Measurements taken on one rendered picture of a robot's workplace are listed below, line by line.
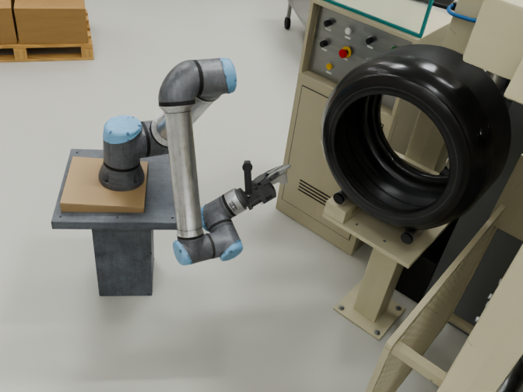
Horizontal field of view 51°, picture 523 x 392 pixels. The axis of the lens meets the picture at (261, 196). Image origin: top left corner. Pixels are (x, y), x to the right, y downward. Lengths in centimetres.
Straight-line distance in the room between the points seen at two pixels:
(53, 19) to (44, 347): 278
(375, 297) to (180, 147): 134
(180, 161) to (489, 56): 96
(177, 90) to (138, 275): 118
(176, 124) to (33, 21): 306
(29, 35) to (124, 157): 260
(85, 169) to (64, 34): 239
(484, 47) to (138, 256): 178
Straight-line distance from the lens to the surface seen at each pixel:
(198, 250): 184
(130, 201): 229
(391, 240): 203
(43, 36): 473
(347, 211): 200
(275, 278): 287
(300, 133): 290
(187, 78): 173
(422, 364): 147
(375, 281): 263
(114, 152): 226
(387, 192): 206
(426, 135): 214
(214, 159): 361
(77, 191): 234
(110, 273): 265
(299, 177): 303
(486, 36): 127
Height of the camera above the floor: 212
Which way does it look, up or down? 39 degrees down
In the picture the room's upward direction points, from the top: 8 degrees clockwise
